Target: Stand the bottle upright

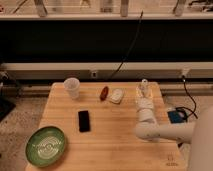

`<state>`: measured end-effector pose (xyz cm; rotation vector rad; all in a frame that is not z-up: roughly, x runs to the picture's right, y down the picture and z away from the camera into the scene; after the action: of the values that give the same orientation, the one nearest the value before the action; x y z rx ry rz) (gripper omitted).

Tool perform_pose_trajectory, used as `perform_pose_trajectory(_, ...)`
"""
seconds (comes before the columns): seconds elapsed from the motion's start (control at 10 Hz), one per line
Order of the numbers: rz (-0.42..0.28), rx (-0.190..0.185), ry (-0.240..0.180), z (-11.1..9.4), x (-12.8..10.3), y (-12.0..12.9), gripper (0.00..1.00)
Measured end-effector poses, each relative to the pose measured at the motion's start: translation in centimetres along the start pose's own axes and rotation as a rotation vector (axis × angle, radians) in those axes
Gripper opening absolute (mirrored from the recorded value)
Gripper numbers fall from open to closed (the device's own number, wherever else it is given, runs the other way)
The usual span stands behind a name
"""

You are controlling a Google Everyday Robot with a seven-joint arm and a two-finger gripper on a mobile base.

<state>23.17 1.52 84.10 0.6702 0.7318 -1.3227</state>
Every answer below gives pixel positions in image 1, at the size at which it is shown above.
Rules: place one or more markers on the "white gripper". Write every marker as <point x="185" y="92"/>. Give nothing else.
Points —
<point x="143" y="102"/>

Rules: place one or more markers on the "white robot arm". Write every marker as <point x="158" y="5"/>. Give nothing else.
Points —
<point x="198" y="134"/>

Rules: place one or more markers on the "red lying bottle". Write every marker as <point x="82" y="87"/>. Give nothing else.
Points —
<point x="104" y="93"/>

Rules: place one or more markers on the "white soap-like object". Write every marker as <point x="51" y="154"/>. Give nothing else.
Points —
<point x="116" y="96"/>

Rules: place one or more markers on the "blue box on floor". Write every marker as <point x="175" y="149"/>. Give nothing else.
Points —
<point x="174" y="117"/>

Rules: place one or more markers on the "black smartphone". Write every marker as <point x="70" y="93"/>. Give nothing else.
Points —
<point x="84" y="121"/>

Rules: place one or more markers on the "translucent plastic cup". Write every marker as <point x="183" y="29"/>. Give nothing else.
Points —
<point x="72" y="86"/>

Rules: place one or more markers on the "green ceramic plate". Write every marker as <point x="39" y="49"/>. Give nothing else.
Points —
<point x="45" y="146"/>

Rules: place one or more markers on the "white wall outlet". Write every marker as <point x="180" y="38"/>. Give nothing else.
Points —
<point x="94" y="74"/>

